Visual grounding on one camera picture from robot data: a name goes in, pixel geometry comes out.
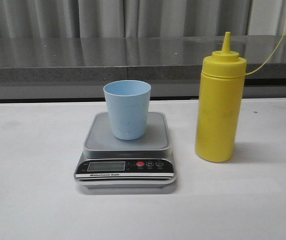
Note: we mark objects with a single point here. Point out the light blue plastic cup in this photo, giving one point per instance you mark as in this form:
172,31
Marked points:
127,104

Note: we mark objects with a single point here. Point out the yellow squeeze bottle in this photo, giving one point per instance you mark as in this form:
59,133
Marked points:
221,88

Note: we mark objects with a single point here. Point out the silver digital kitchen scale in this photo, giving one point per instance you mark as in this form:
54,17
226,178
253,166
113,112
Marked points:
144,165

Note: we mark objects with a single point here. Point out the dark grey granite counter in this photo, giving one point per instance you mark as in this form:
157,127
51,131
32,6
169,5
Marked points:
67,69

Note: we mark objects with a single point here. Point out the grey curtain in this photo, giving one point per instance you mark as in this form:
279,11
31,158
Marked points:
144,18

